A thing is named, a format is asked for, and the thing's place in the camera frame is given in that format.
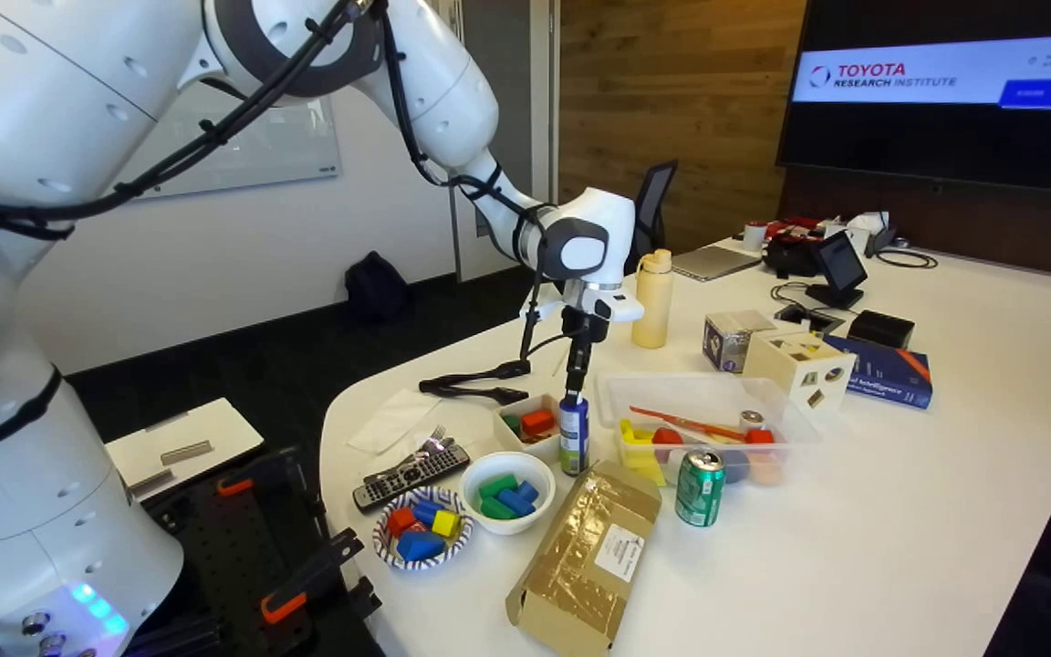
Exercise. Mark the wall television screen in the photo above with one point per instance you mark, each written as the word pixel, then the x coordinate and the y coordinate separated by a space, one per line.
pixel 930 91

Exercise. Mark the green soda can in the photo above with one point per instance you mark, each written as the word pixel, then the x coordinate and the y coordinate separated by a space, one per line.
pixel 700 487

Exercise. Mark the white and blue bottle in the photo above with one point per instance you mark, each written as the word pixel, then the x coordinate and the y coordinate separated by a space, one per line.
pixel 576 436

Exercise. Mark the white board with metal bars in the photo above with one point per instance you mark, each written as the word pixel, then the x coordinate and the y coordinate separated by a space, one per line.
pixel 185 446

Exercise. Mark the blue box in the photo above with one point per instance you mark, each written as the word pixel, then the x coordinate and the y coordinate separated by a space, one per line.
pixel 887 374

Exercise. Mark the black orange clamp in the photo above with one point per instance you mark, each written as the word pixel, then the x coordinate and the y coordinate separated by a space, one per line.
pixel 308 583
pixel 252 479

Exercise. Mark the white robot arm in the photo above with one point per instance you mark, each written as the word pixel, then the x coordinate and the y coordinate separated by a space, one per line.
pixel 106 100

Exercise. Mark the black remote control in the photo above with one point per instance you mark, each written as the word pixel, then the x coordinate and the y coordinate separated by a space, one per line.
pixel 429 464

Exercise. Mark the grey office chair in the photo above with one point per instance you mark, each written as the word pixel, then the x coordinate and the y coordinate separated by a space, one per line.
pixel 653 210

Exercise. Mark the white bowl with blocks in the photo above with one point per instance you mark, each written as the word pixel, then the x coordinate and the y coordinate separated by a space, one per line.
pixel 510 490

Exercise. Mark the small black tablet stand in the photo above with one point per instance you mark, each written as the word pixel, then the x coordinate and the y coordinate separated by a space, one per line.
pixel 841 268

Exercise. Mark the black backpack on floor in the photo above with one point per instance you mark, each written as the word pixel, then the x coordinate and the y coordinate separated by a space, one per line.
pixel 375 290

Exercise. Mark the white square box with blocks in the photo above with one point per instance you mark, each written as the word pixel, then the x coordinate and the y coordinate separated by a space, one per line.
pixel 532 425

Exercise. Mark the silver laptop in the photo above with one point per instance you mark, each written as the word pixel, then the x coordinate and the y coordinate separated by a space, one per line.
pixel 705 263

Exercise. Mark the cream yellow bottle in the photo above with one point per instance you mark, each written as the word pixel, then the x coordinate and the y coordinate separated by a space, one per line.
pixel 656 293

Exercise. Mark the purple white cube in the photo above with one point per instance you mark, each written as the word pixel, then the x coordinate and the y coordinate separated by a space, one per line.
pixel 728 339

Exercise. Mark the brown cardboard box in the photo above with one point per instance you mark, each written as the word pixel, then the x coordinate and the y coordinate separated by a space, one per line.
pixel 577 583

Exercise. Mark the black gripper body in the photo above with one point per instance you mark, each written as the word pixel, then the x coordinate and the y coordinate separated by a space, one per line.
pixel 583 329

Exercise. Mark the black flat case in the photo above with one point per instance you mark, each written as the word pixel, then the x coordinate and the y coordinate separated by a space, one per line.
pixel 880 329

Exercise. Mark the clear plastic toy container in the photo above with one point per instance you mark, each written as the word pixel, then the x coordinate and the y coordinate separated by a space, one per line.
pixel 657 418

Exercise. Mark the patterned plate with blocks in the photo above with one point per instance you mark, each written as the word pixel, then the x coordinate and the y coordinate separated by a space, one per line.
pixel 421 531

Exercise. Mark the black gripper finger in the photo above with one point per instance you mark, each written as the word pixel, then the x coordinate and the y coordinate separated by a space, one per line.
pixel 570 378
pixel 583 374

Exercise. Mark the black pouch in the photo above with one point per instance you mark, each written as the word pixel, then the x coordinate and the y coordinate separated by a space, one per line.
pixel 794 257

